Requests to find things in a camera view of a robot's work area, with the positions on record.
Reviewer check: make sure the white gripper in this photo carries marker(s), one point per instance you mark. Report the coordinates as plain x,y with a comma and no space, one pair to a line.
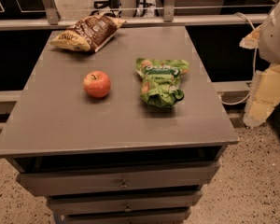
275,37

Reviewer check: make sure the top drawer with knob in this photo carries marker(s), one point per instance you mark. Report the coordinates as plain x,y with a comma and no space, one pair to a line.
119,179

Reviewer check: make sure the grey drawer cabinet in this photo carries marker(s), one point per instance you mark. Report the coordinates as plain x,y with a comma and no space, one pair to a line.
56,126

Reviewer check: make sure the green rice chip bag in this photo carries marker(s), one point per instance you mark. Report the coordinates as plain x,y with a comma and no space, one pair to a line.
161,80

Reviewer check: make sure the bottom drawer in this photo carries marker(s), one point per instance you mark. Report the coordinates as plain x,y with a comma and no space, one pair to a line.
134,217

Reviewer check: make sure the metal railing frame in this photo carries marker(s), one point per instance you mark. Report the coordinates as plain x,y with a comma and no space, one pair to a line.
60,14

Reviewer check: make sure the middle drawer with knob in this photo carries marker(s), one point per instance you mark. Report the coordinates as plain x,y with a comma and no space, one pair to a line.
125,203

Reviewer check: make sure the drawer with knob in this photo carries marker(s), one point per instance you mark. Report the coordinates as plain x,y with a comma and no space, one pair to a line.
119,179
125,203

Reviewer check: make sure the black office chair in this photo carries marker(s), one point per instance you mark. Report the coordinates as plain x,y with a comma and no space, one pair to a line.
106,7

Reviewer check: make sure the brown chip bag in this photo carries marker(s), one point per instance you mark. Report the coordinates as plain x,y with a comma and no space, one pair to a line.
89,34

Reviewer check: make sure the red apple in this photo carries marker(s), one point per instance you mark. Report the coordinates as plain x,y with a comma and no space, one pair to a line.
97,84

